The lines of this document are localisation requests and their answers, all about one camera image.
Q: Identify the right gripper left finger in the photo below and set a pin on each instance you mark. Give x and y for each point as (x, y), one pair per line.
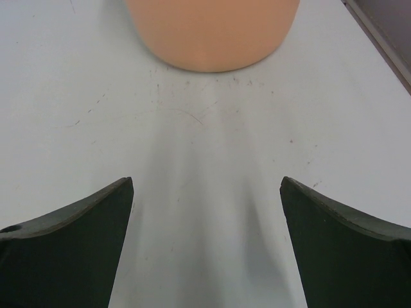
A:
(68, 257)

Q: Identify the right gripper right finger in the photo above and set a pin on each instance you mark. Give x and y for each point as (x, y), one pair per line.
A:
(345, 257)

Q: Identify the orange plastic bucket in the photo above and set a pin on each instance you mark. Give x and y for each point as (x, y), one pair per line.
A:
(212, 36)

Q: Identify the grey aluminium frame rail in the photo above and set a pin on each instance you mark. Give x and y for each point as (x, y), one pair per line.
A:
(387, 25)

